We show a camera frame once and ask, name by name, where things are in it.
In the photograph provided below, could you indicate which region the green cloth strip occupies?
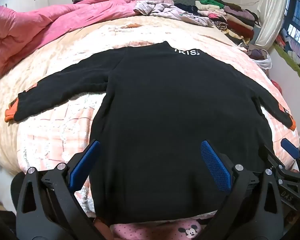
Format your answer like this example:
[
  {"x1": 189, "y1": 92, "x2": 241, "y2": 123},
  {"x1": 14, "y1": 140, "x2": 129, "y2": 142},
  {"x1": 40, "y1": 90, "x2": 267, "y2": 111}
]
[{"x1": 274, "y1": 42, "x2": 300, "y2": 88}]

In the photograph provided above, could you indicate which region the small red object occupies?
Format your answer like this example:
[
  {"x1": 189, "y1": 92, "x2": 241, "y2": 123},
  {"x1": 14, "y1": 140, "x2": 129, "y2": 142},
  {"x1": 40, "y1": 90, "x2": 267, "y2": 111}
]
[{"x1": 271, "y1": 79, "x2": 283, "y2": 95}]

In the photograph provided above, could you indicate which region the colourful clothes heap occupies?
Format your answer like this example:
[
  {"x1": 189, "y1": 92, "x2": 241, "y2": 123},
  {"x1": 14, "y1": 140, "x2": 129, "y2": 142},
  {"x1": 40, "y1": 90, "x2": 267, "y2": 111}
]
[{"x1": 277, "y1": 27, "x2": 300, "y2": 73}]

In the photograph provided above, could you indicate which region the lavender printed garment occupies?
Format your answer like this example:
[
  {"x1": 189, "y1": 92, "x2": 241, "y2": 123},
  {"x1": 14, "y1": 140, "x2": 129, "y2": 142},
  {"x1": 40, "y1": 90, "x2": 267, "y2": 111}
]
[{"x1": 133, "y1": 0, "x2": 214, "y2": 27}]

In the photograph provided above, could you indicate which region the stack of folded clothes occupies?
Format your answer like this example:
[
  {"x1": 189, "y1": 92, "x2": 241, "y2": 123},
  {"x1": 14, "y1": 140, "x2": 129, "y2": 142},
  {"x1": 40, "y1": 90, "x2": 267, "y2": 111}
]
[{"x1": 195, "y1": 0, "x2": 259, "y2": 45}]

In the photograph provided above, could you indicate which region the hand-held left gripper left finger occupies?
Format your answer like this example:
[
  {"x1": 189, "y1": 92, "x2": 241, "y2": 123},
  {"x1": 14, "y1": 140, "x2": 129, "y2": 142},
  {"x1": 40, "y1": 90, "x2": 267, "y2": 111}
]
[{"x1": 15, "y1": 140, "x2": 102, "y2": 240}]

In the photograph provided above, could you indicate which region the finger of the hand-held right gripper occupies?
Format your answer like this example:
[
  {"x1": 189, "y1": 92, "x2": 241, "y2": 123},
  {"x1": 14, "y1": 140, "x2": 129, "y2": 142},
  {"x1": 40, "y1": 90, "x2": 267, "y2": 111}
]
[
  {"x1": 258, "y1": 144, "x2": 285, "y2": 174},
  {"x1": 280, "y1": 137, "x2": 300, "y2": 170}
]

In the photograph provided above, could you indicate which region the white curtain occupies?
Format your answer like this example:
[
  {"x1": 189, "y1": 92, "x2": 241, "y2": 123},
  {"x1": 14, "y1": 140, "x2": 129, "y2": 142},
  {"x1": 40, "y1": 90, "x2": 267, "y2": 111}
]
[{"x1": 256, "y1": 0, "x2": 289, "y2": 52}]

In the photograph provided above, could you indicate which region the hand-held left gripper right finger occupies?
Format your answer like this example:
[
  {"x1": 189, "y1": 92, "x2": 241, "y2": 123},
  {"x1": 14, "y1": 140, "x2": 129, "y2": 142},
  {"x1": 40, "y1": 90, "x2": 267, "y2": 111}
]
[{"x1": 200, "y1": 140, "x2": 283, "y2": 240}]

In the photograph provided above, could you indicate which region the white plastic bag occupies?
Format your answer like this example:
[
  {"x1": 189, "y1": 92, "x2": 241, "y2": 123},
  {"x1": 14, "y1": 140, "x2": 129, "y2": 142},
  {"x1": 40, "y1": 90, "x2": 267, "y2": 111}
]
[{"x1": 251, "y1": 49, "x2": 273, "y2": 70}]

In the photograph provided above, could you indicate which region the peach white plaid blanket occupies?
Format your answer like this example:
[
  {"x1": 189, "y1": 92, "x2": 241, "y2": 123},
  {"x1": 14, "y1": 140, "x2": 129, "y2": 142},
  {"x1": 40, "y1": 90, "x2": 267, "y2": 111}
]
[{"x1": 0, "y1": 15, "x2": 300, "y2": 218}]

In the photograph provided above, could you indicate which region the black sweater with orange cuffs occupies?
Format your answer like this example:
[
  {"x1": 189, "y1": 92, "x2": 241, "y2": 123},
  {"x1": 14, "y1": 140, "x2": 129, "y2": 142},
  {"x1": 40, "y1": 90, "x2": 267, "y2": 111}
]
[{"x1": 5, "y1": 41, "x2": 297, "y2": 224}]

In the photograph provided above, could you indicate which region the beige bed sheet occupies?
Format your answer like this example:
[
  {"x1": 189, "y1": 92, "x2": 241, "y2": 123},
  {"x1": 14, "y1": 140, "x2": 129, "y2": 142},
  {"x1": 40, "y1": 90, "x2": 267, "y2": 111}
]
[{"x1": 0, "y1": 12, "x2": 245, "y2": 170}]

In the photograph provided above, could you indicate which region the pink duvet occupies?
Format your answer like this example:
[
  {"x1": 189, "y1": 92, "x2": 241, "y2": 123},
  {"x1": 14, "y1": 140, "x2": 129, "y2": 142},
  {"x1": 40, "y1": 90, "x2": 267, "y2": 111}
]
[{"x1": 0, "y1": 0, "x2": 140, "y2": 77}]

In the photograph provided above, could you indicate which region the dark navy garment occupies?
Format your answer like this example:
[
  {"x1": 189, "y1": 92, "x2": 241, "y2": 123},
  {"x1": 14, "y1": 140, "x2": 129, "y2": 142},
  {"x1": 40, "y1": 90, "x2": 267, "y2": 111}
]
[{"x1": 175, "y1": 3, "x2": 203, "y2": 16}]

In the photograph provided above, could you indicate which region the pink cartoon print clothing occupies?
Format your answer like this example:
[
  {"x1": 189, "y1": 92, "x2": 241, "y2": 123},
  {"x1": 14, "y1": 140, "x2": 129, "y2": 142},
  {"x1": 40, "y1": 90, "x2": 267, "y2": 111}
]
[{"x1": 110, "y1": 219, "x2": 205, "y2": 240}]

